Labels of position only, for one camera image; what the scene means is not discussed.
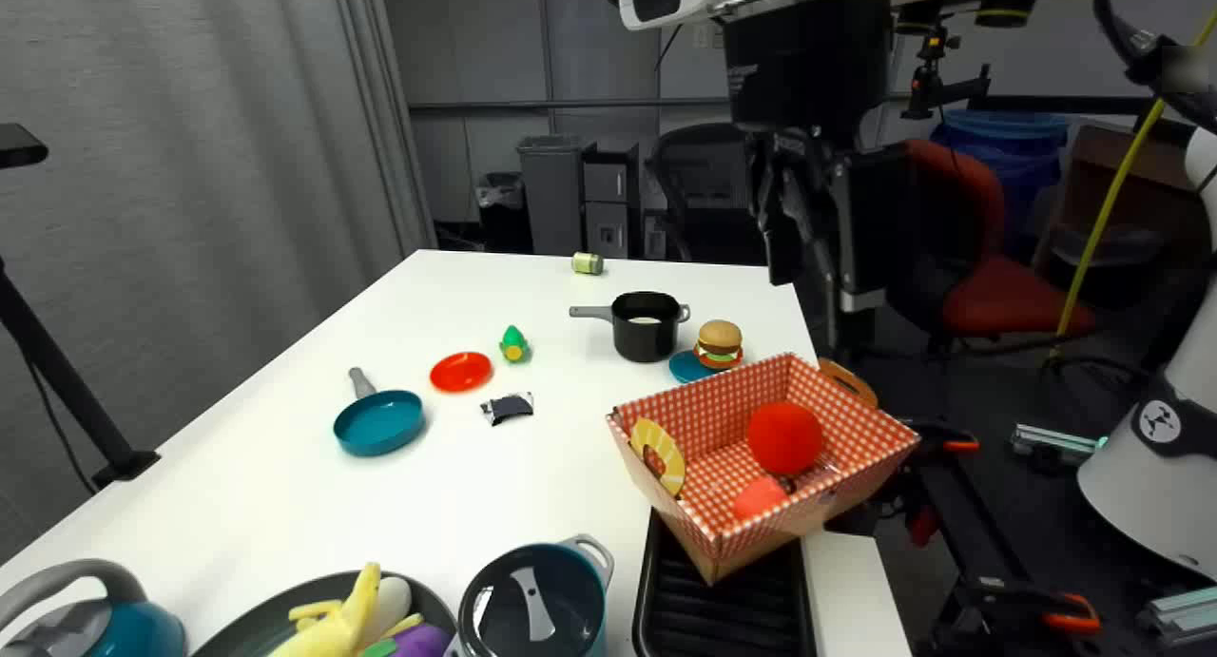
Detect teal kettle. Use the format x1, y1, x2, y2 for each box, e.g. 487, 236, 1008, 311
0, 558, 187, 657

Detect toy pineapple slice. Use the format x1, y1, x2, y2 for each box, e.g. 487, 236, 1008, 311
629, 416, 687, 499

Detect aluminium bar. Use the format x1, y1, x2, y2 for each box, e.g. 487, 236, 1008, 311
1009, 423, 1106, 460
1135, 585, 1217, 649

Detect file cabinet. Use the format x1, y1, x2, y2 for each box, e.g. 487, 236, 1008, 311
581, 141, 644, 260

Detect orange toy fruit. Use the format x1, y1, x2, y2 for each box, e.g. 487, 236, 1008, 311
731, 475, 791, 522

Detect black trash bin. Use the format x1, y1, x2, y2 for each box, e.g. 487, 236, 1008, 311
474, 171, 534, 255

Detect grey bin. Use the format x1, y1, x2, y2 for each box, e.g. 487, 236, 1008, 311
515, 133, 587, 258

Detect yellow cable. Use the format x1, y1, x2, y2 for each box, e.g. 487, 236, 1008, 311
1053, 9, 1217, 340

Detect brown wooden desk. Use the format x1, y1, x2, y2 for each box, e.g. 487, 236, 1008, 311
1031, 123, 1210, 280

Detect grey curtain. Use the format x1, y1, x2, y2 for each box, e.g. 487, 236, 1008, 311
0, 0, 439, 565

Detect red checkered paper box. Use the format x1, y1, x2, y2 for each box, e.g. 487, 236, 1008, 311
606, 352, 922, 587

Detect white toy egg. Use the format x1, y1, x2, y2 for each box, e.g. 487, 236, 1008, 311
375, 575, 414, 631

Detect teal frying pan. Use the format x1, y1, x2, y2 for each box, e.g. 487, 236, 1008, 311
332, 366, 427, 458

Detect black silver packet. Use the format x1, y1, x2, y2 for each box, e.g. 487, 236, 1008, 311
479, 391, 536, 427

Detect small red plate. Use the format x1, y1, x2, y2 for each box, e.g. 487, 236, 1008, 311
429, 351, 495, 395

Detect black pot with grey handle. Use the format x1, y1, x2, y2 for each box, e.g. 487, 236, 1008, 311
569, 290, 692, 364

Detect toy banana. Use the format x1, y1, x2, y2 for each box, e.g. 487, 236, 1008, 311
268, 561, 425, 657

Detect small teal plate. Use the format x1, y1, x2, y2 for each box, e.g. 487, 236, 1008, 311
667, 348, 724, 385

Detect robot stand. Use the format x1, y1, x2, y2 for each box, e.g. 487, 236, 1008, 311
837, 353, 1217, 657

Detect blue pot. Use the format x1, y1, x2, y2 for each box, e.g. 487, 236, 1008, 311
458, 533, 616, 657

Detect black office chair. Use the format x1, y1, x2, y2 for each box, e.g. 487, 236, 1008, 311
646, 122, 764, 264

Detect black grill tray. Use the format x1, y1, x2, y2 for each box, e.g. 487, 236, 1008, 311
631, 508, 820, 657

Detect toy burger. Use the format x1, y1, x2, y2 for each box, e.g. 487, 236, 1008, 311
692, 319, 745, 371

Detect camera on mount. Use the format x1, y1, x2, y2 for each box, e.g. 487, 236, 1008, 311
900, 20, 993, 122

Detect red ball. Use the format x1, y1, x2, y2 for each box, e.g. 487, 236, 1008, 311
745, 400, 825, 476

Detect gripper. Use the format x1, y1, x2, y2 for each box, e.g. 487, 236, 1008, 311
721, 0, 897, 355

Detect red office chair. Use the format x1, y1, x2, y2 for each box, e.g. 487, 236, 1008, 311
888, 138, 1096, 356

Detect blue bin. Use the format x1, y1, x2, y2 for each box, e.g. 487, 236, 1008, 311
931, 109, 1072, 261

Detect glass pot lid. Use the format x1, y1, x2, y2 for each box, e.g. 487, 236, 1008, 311
461, 546, 607, 657

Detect orange black clamp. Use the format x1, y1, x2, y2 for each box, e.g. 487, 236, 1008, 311
956, 576, 1105, 636
901, 417, 981, 454

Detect purple toy eggplant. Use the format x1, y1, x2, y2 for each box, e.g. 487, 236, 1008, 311
378, 623, 454, 657

